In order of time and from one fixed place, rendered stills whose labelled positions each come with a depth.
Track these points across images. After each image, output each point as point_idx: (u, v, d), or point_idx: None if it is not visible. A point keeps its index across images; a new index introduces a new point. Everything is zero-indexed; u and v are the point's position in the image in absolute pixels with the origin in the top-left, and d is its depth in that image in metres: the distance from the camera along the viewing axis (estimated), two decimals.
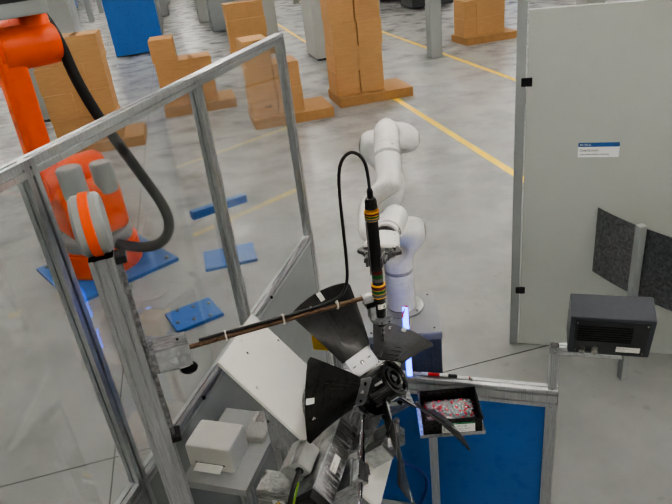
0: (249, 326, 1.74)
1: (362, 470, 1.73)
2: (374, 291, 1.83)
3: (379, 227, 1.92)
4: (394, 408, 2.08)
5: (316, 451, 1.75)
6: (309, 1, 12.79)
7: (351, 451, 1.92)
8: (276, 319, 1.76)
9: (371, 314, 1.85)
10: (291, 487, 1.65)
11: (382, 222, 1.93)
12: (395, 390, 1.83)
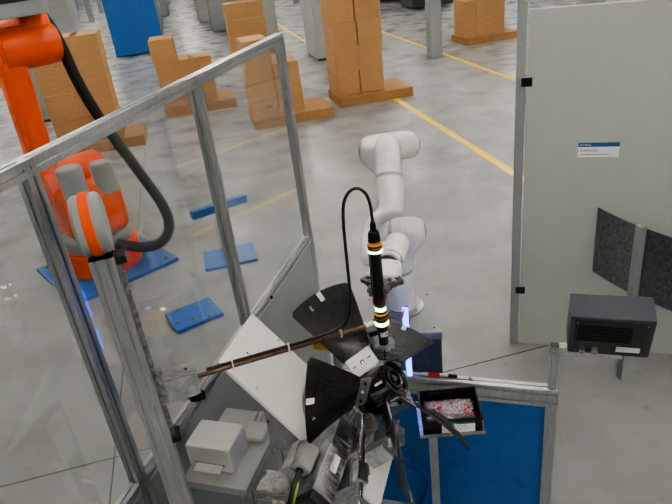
0: (255, 355, 1.79)
1: (362, 470, 1.73)
2: (377, 319, 1.88)
3: (382, 256, 1.96)
4: (394, 408, 2.08)
5: (316, 451, 1.75)
6: (309, 1, 12.79)
7: (351, 451, 1.92)
8: (281, 348, 1.81)
9: (374, 341, 1.90)
10: (291, 487, 1.65)
11: (384, 251, 1.98)
12: (395, 390, 1.83)
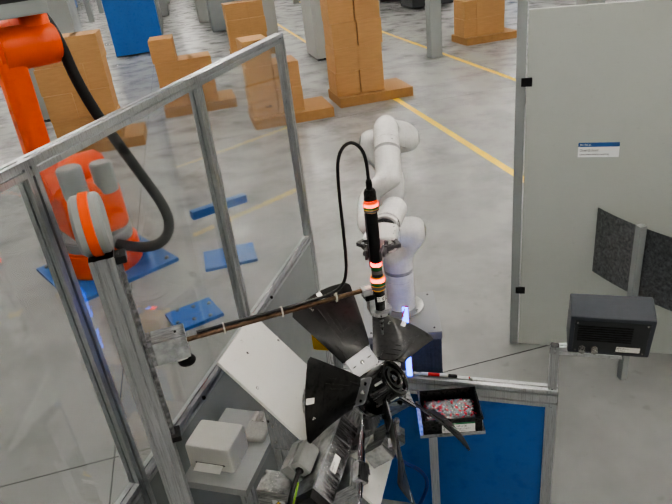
0: (247, 318, 1.73)
1: (362, 470, 1.73)
2: (373, 283, 1.82)
3: (378, 220, 1.90)
4: (394, 408, 2.08)
5: (316, 451, 1.75)
6: (309, 1, 12.79)
7: (351, 451, 1.92)
8: (274, 311, 1.75)
9: (370, 306, 1.84)
10: (291, 487, 1.65)
11: (381, 215, 1.92)
12: (395, 390, 1.83)
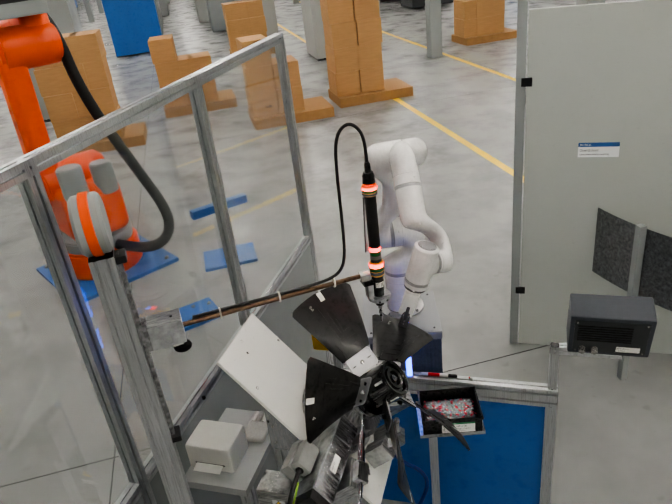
0: (244, 303, 1.71)
1: (362, 470, 1.73)
2: (372, 268, 1.79)
3: (423, 292, 2.05)
4: (394, 408, 2.08)
5: (316, 451, 1.75)
6: (309, 1, 12.79)
7: (351, 451, 1.92)
8: (271, 296, 1.73)
9: (369, 292, 1.82)
10: (291, 487, 1.65)
11: (427, 287, 2.05)
12: (395, 390, 1.83)
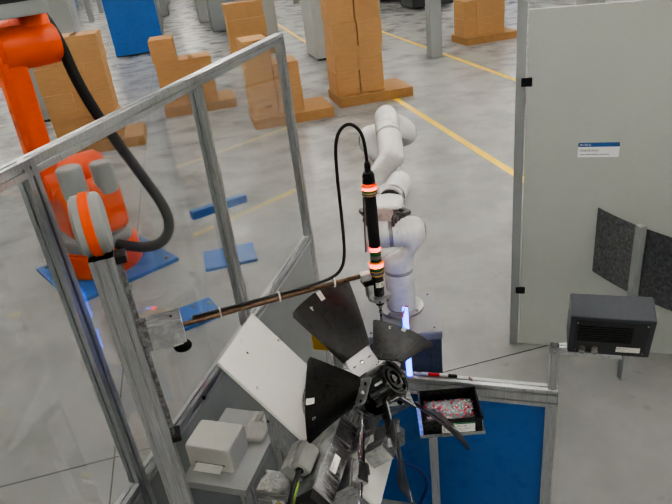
0: (244, 303, 1.71)
1: (362, 470, 1.73)
2: (372, 268, 1.79)
3: (384, 191, 1.96)
4: (394, 408, 2.08)
5: (316, 451, 1.75)
6: (309, 1, 12.79)
7: (351, 451, 1.92)
8: (271, 296, 1.73)
9: (369, 292, 1.82)
10: (291, 487, 1.65)
11: (387, 186, 1.98)
12: (384, 374, 1.84)
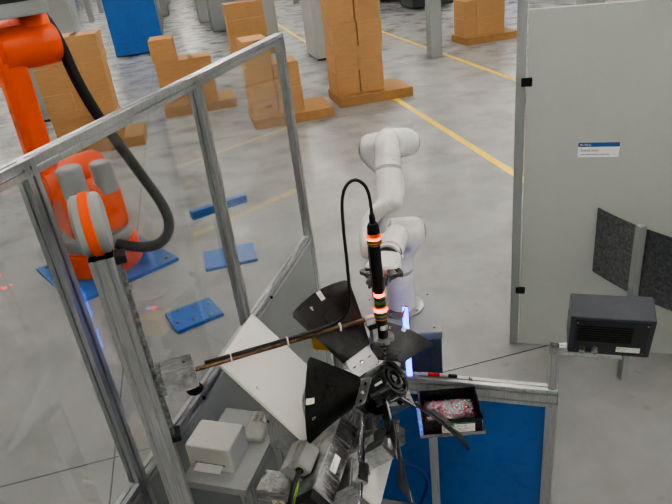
0: (254, 348, 1.78)
1: (362, 470, 1.73)
2: (376, 313, 1.86)
3: (381, 248, 1.95)
4: (394, 408, 2.08)
5: (316, 451, 1.75)
6: (309, 1, 12.79)
7: (351, 451, 1.92)
8: (280, 341, 1.80)
9: (373, 335, 1.89)
10: (291, 487, 1.65)
11: (384, 243, 1.96)
12: (384, 374, 1.84)
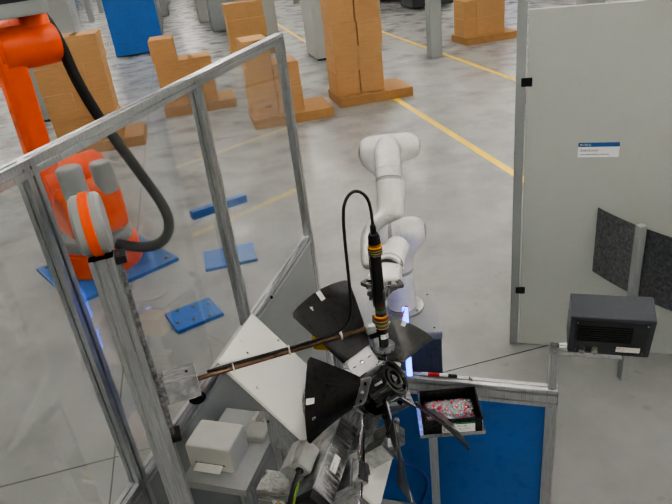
0: (256, 357, 1.80)
1: (362, 470, 1.73)
2: (377, 322, 1.88)
3: (382, 260, 1.97)
4: (394, 408, 2.08)
5: (316, 451, 1.75)
6: (309, 1, 12.79)
7: (351, 451, 1.92)
8: (281, 350, 1.81)
9: (374, 343, 1.91)
10: (291, 487, 1.65)
11: (385, 255, 1.98)
12: (384, 374, 1.84)
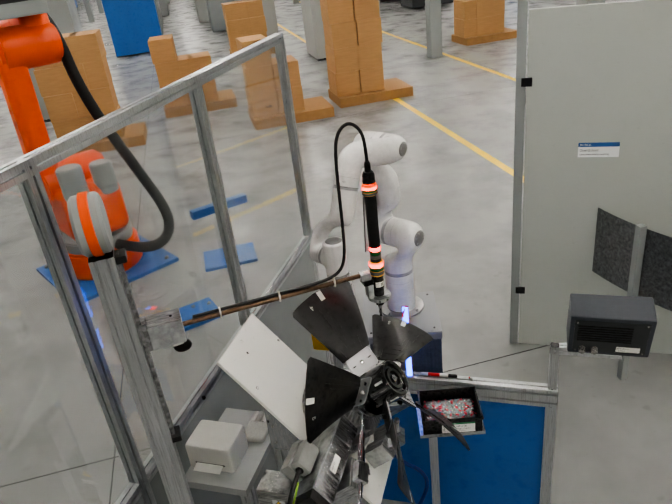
0: (244, 303, 1.71)
1: (362, 470, 1.73)
2: (372, 268, 1.79)
3: None
4: (394, 408, 2.08)
5: (316, 451, 1.75)
6: (309, 1, 12.79)
7: (351, 451, 1.92)
8: (271, 296, 1.73)
9: (369, 292, 1.82)
10: (291, 487, 1.65)
11: (331, 280, 2.27)
12: (384, 374, 1.84)
